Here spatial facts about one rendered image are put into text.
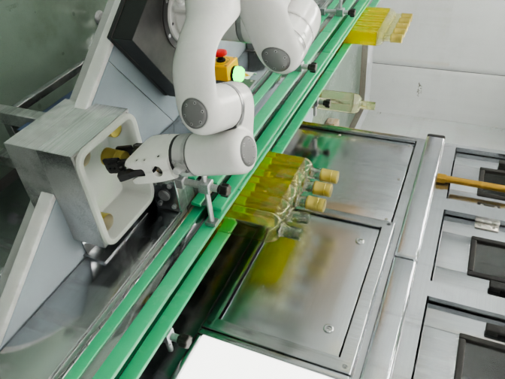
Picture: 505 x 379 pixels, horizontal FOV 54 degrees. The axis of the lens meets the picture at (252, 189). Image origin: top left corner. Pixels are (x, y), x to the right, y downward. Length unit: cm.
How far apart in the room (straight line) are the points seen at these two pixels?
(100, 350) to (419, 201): 92
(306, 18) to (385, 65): 646
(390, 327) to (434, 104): 660
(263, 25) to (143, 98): 37
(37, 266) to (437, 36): 659
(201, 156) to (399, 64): 668
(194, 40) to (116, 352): 55
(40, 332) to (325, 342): 56
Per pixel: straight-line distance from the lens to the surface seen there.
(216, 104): 73
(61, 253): 105
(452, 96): 753
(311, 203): 120
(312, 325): 112
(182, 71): 74
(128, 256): 107
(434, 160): 161
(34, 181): 101
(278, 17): 92
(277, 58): 96
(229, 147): 77
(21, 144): 97
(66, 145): 93
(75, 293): 104
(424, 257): 132
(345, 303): 116
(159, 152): 86
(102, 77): 105
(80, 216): 99
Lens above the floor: 142
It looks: 21 degrees down
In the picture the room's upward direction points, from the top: 102 degrees clockwise
